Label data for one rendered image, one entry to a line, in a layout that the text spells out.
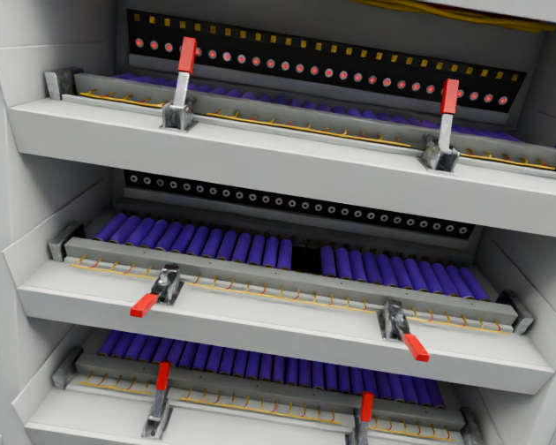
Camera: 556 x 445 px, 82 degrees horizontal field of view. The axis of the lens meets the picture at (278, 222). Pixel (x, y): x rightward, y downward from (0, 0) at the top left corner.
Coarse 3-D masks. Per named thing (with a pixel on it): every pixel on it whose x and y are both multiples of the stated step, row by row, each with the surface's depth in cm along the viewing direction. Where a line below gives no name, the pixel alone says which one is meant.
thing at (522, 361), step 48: (96, 192) 48; (144, 192) 50; (48, 240) 39; (432, 240) 50; (48, 288) 36; (96, 288) 37; (144, 288) 38; (192, 288) 39; (528, 288) 41; (192, 336) 37; (240, 336) 37; (288, 336) 36; (336, 336) 36; (432, 336) 38; (480, 336) 39; (528, 336) 40; (480, 384) 38; (528, 384) 37
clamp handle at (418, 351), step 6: (396, 318) 36; (396, 324) 35; (402, 324) 35; (402, 330) 34; (408, 330) 34; (408, 336) 32; (414, 336) 32; (408, 342) 32; (414, 342) 31; (408, 348) 32; (414, 348) 30; (420, 348) 30; (414, 354) 30; (420, 354) 30; (426, 354) 30; (420, 360) 30; (426, 360) 30
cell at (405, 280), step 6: (396, 258) 47; (390, 264) 47; (396, 264) 46; (402, 264) 46; (396, 270) 45; (402, 270) 45; (396, 276) 44; (402, 276) 43; (408, 276) 44; (402, 282) 43; (408, 282) 42; (402, 288) 42
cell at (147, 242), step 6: (156, 222) 47; (162, 222) 47; (156, 228) 45; (162, 228) 46; (168, 228) 47; (150, 234) 44; (156, 234) 44; (162, 234) 46; (144, 240) 42; (150, 240) 43; (156, 240) 44; (150, 246) 42
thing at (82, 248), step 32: (96, 256) 40; (128, 256) 39; (160, 256) 40; (192, 256) 40; (288, 288) 40; (320, 288) 39; (352, 288) 39; (384, 288) 40; (416, 320) 38; (448, 320) 39; (480, 320) 39; (512, 320) 40
